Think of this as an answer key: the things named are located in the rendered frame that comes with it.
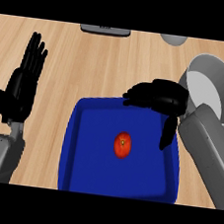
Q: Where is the grey round object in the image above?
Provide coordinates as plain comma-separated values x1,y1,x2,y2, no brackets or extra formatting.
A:
158,34,188,48

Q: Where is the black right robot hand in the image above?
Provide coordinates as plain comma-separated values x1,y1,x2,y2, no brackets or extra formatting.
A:
115,74,192,154

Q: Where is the grey pot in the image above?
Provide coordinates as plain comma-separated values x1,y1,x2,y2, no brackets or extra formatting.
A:
174,50,224,126

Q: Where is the dark grey flat appliance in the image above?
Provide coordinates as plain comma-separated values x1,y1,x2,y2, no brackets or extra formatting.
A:
79,24,132,38

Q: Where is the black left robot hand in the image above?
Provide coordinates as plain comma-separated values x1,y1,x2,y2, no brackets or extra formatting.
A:
0,27,51,129

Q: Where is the blue tray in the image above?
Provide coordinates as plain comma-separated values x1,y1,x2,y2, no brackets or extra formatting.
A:
56,91,189,205

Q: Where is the red tomato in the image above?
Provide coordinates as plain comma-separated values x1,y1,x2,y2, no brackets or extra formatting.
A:
112,129,134,161

